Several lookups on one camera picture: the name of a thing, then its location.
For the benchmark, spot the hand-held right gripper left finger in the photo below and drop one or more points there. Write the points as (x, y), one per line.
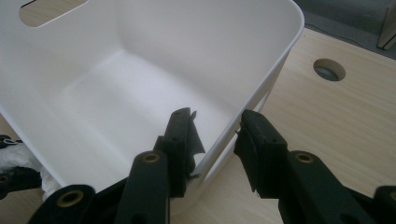
(149, 186)

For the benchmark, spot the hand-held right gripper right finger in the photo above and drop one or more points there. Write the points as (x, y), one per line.
(280, 177)

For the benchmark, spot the white knitted cloth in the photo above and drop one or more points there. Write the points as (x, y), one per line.
(18, 157)

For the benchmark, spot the white plastic storage bin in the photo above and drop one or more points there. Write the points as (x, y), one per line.
(109, 77)

